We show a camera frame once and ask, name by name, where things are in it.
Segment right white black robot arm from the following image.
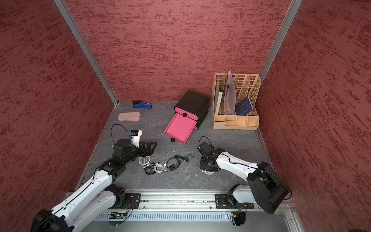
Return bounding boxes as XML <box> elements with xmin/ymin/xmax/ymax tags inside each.
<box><xmin>198</xmin><ymin>142</ymin><xmax>292</xmax><ymax>214</ymax></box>

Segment aluminium corner post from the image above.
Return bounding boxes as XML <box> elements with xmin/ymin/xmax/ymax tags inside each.
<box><xmin>260</xmin><ymin>0</ymin><xmax>302</xmax><ymax>82</ymax></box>
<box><xmin>54</xmin><ymin>0</ymin><xmax>119</xmax><ymax>107</ymax></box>

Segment black earphones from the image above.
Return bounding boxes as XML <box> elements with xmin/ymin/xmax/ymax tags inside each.
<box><xmin>144</xmin><ymin>162</ymin><xmax>156</xmax><ymax>176</ymax></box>
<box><xmin>165</xmin><ymin>154</ymin><xmax>194</xmax><ymax>172</ymax></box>

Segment black earphones right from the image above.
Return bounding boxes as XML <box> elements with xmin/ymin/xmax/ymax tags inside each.
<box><xmin>165</xmin><ymin>154</ymin><xmax>194</xmax><ymax>172</ymax></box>

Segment blue black stapler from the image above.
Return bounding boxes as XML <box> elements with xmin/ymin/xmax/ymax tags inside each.
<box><xmin>132</xmin><ymin>101</ymin><xmax>152</xmax><ymax>109</ymax></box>

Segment beige file organizer rack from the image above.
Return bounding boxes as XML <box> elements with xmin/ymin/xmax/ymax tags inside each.
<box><xmin>211</xmin><ymin>72</ymin><xmax>261</xmax><ymax>131</ymax></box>

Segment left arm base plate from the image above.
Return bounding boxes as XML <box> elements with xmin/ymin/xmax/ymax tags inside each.
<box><xmin>112</xmin><ymin>193</ymin><xmax>142</xmax><ymax>209</ymax></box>

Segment pink pencil case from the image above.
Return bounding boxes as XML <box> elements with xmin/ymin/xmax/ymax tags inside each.
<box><xmin>118</xmin><ymin>112</ymin><xmax>141</xmax><ymax>121</ymax></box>

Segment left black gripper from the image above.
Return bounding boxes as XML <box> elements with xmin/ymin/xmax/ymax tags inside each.
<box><xmin>123</xmin><ymin>141</ymin><xmax>157</xmax><ymax>164</ymax></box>

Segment right aluminium corner post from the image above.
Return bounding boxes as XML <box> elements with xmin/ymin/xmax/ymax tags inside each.
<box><xmin>260</xmin><ymin>0</ymin><xmax>302</xmax><ymax>82</ymax></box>

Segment white earphones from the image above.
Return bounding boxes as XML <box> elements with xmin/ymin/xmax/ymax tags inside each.
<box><xmin>203</xmin><ymin>170</ymin><xmax>214</xmax><ymax>175</ymax></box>
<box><xmin>154</xmin><ymin>162</ymin><xmax>166</xmax><ymax>173</ymax></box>
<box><xmin>138</xmin><ymin>156</ymin><xmax>150</xmax><ymax>168</ymax></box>

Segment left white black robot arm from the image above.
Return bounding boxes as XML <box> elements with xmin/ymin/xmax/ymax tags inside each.
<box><xmin>31</xmin><ymin>139</ymin><xmax>157</xmax><ymax>232</ymax></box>

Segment dark blue notebook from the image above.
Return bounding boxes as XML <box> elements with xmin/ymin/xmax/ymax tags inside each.
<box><xmin>235</xmin><ymin>96</ymin><xmax>253</xmax><ymax>116</ymax></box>

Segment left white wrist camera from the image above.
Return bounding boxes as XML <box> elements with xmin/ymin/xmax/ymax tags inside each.
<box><xmin>130</xmin><ymin>130</ymin><xmax>142</xmax><ymax>148</ymax></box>

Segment black earphones left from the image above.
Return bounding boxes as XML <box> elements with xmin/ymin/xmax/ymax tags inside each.
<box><xmin>144</xmin><ymin>162</ymin><xmax>156</xmax><ymax>176</ymax></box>

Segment beige cardboard folder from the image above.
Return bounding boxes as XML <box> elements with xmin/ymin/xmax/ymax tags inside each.
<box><xmin>214</xmin><ymin>73</ymin><xmax>227</xmax><ymax>115</ymax></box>

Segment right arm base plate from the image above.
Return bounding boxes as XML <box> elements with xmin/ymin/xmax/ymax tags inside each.
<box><xmin>215</xmin><ymin>193</ymin><xmax>254</xmax><ymax>210</ymax></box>

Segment white perforated cable tray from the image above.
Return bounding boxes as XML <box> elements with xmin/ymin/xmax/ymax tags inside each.
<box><xmin>95</xmin><ymin>211</ymin><xmax>235</xmax><ymax>222</ymax></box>

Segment left aluminium corner post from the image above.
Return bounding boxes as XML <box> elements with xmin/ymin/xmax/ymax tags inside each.
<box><xmin>54</xmin><ymin>0</ymin><xmax>119</xmax><ymax>107</ymax></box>

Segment black pink drawer cabinet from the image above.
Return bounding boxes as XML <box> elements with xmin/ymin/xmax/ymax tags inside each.
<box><xmin>174</xmin><ymin>90</ymin><xmax>210</xmax><ymax>130</ymax></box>

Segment translucent plastic folder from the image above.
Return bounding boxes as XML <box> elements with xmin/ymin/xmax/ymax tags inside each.
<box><xmin>224</xmin><ymin>71</ymin><xmax>236</xmax><ymax>115</ymax></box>

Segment aluminium mounting rail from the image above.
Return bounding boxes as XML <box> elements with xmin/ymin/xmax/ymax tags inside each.
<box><xmin>66</xmin><ymin>189</ymin><xmax>296</xmax><ymax>212</ymax></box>

